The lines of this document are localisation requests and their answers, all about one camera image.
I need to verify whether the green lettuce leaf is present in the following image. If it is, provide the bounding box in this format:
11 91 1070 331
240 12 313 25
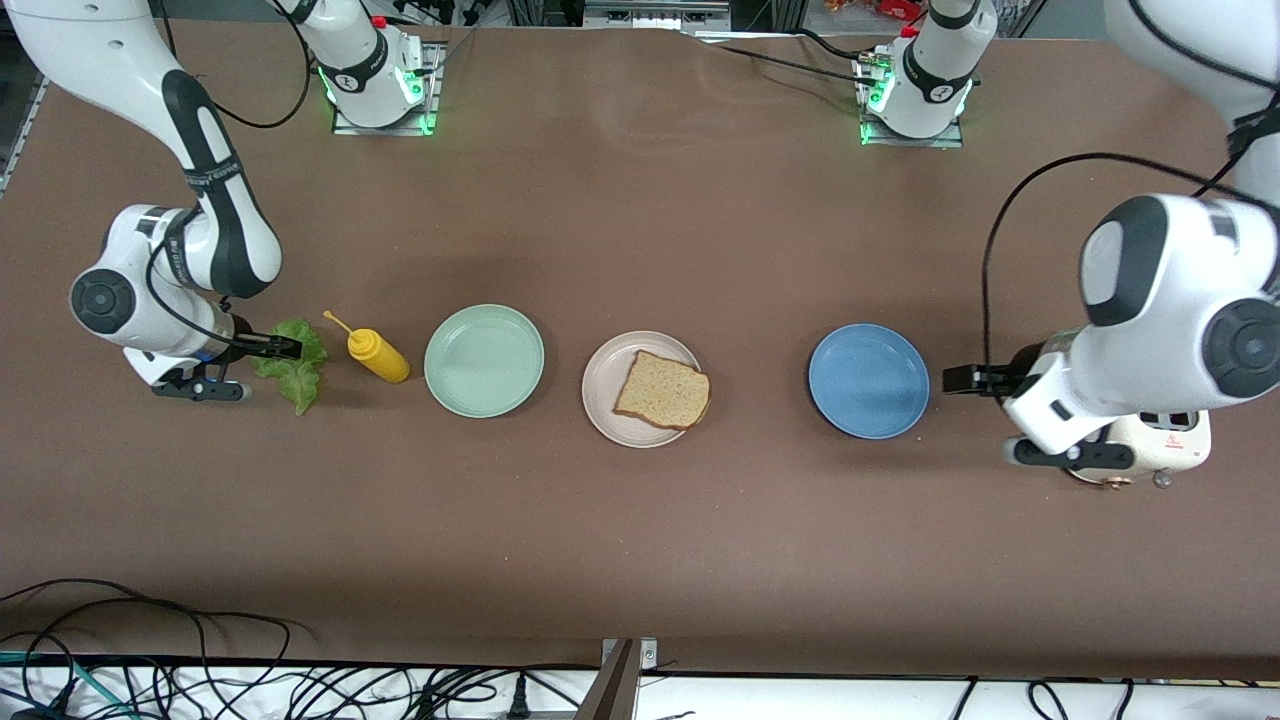
251 318 329 416

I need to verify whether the brown bread slice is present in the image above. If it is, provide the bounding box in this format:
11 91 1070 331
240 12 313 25
613 349 712 431

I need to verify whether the blue round plate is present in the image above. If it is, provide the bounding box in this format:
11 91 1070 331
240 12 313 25
808 322 931 441

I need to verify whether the green round plate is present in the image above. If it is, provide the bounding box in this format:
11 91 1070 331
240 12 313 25
423 303 546 419

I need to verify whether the beige round plate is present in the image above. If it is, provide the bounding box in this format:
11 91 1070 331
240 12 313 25
581 330 705 449

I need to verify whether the yellow mustard squeeze bottle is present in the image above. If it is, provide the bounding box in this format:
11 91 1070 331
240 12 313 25
322 310 411 384

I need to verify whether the white two-slot toaster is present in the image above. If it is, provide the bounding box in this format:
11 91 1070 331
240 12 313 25
1065 405 1214 489

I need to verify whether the red package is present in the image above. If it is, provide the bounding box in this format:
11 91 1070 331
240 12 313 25
825 0 926 21

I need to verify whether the grey equipment box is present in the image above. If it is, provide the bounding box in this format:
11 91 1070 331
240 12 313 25
583 0 731 31

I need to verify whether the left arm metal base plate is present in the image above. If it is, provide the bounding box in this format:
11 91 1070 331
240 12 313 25
858 55 966 149

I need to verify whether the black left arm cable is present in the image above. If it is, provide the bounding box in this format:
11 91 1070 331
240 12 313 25
983 90 1280 371

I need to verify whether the black looped floor cable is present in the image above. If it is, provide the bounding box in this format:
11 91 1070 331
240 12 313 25
0 578 293 691

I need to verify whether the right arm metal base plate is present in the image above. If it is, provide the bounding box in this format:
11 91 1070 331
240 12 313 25
330 42 443 136

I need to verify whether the teal floor cable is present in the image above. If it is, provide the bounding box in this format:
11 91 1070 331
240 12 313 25
0 650 136 719

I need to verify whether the black table cable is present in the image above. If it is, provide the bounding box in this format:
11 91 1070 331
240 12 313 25
690 30 883 91

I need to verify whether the metal bracket plate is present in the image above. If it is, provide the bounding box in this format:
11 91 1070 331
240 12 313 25
600 637 661 669

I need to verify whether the grey metal post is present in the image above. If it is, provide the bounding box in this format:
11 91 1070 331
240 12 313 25
575 640 641 720

